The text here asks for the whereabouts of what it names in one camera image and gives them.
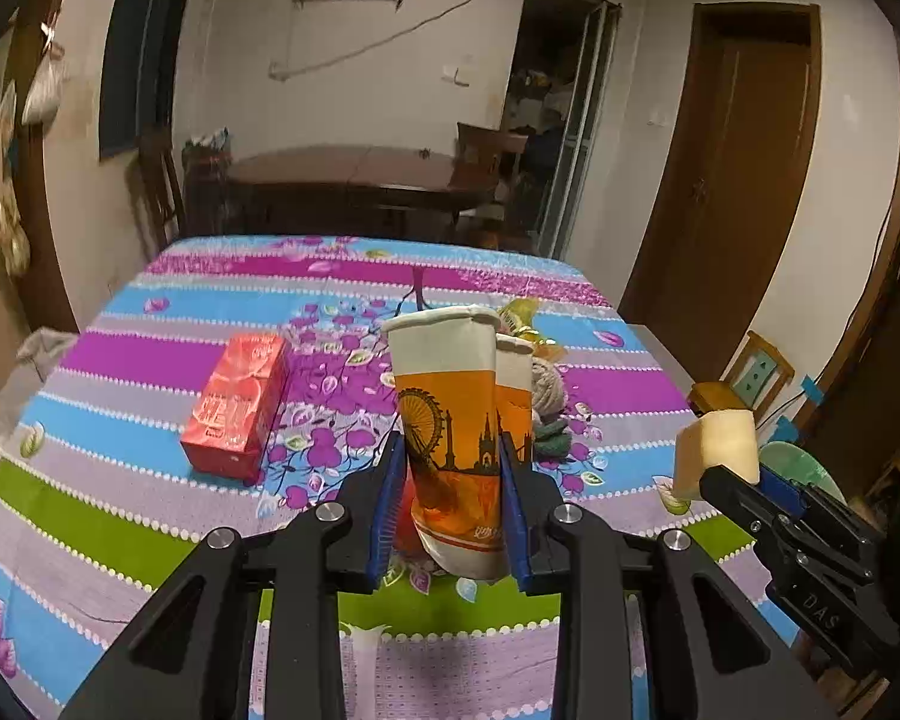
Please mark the gold foil wrapper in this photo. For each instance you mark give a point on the gold foil wrapper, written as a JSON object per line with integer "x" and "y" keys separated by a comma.
{"x": 540, "y": 345}

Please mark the dark wooden round table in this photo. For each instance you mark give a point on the dark wooden round table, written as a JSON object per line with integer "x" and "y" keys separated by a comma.
{"x": 345, "y": 169}

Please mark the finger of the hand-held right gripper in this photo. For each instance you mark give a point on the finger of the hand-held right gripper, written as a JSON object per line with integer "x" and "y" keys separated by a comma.
{"x": 784, "y": 484}
{"x": 742, "y": 502}

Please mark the yellow snack wrapper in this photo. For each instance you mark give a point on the yellow snack wrapper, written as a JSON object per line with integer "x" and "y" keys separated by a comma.
{"x": 521, "y": 311}

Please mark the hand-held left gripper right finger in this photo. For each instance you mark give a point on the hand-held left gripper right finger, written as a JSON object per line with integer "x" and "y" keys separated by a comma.
{"x": 511, "y": 510}

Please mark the hanging beige bag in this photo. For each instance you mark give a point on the hanging beige bag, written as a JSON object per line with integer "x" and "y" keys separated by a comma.
{"x": 11, "y": 229}

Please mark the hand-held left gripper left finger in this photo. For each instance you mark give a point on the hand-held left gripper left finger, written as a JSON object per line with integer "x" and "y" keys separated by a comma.
{"x": 390, "y": 510}

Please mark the sliding glass door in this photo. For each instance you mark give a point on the sliding glass door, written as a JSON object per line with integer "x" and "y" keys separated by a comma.
{"x": 581, "y": 127}

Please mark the hanging white bag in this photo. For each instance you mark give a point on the hanging white bag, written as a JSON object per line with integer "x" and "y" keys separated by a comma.
{"x": 45, "y": 82}

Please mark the striped floral tablecloth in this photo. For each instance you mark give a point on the striped floral tablecloth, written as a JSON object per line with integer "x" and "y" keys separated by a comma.
{"x": 157, "y": 532}

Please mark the brown wooden door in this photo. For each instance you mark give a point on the brown wooden door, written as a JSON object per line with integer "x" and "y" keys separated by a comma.
{"x": 727, "y": 165}

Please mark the dark blue wall board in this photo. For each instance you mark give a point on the dark blue wall board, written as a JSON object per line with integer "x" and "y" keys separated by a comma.
{"x": 131, "y": 52}

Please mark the small chair with green back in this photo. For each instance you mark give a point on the small chair with green back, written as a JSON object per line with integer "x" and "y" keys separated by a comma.
{"x": 754, "y": 375}

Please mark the orange print paper cup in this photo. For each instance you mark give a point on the orange print paper cup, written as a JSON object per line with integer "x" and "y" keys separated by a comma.
{"x": 450, "y": 420}
{"x": 514, "y": 382}

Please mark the dark wooden chair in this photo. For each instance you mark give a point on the dark wooden chair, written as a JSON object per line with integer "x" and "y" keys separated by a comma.
{"x": 161, "y": 180}
{"x": 487, "y": 154}

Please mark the white wall switch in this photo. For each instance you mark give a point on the white wall switch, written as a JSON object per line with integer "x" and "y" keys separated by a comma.
{"x": 656, "y": 120}
{"x": 457, "y": 76}

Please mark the green basin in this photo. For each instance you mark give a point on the green basin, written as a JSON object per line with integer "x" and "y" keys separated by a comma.
{"x": 802, "y": 461}

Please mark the red carton box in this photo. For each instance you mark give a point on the red carton box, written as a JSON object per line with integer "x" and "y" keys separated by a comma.
{"x": 236, "y": 405}

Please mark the beige foam block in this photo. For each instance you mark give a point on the beige foam block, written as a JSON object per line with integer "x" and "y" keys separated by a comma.
{"x": 712, "y": 446}

